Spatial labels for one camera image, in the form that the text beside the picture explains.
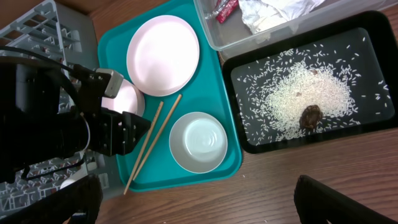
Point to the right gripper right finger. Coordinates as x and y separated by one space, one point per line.
316 203

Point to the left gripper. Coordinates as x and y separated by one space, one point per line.
100 119

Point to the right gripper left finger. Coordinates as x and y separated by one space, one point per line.
78 202

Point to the white paper cup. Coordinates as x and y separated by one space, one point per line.
69 181

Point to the grey bowl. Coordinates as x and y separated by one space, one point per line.
198 142

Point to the brown food scrap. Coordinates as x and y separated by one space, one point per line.
310 117

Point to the white rice pile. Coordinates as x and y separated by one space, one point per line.
341 75

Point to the red snack wrapper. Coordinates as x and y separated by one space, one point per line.
224 9

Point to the white napkin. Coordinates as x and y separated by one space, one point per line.
261 15

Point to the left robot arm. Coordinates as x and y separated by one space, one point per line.
43 116

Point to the grey dishwasher rack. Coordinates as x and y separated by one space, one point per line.
66 36

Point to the small white bowl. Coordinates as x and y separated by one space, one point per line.
129 99

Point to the upper wooden chopstick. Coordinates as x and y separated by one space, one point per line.
138 160

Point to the wooden chopstick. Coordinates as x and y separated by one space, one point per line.
138 160
161 130

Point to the lower wooden chopstick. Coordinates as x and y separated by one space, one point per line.
161 130

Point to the white flat plate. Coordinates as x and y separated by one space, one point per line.
163 55

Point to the black plastic tray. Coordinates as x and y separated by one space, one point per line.
374 25

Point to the clear plastic bin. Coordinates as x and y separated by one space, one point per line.
233 37

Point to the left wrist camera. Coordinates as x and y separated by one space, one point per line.
114 84

